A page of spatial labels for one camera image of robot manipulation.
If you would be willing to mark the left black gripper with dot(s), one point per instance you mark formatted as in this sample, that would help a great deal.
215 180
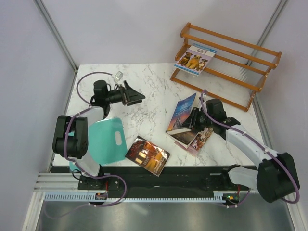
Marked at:
131 95

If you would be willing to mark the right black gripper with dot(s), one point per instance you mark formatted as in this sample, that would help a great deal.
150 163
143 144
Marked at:
192 122

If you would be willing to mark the Jane Eyre blue book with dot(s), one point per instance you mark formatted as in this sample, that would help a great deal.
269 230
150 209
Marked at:
181 113

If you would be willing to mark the dog cover Bark book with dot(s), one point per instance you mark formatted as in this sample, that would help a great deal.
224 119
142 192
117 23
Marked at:
195 59

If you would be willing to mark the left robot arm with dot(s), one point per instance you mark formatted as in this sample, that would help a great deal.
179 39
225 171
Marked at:
71 138

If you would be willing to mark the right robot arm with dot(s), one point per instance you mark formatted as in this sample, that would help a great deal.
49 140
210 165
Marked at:
275 176

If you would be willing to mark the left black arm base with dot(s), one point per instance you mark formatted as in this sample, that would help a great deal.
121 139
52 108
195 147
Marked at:
109 182

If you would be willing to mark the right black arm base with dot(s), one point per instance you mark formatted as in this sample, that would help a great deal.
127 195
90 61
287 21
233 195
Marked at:
218 183

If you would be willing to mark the Tale of Two Cities book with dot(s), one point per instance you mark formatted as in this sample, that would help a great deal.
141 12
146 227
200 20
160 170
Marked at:
185 138

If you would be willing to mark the pink illustrated children book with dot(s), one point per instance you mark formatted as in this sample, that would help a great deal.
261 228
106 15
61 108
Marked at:
198 142

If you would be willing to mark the dark orange glossy book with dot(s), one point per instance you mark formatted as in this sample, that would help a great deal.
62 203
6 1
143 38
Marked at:
147 155

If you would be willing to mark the teal plastic file folder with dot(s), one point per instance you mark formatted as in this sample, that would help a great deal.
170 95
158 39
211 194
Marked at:
107 142

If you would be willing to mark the orange wooden tiered rack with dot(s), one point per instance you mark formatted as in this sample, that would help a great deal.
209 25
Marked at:
235 74

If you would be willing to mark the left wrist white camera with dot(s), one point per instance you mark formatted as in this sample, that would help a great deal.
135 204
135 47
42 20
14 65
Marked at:
118 76

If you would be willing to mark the right slotted cable duct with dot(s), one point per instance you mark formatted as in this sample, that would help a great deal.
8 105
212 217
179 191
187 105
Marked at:
233 197

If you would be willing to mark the slotted cable duct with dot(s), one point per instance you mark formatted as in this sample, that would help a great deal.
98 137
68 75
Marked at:
233 197
76 196

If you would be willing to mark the left slotted cable duct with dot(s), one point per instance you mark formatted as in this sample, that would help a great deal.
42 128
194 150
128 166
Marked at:
76 196

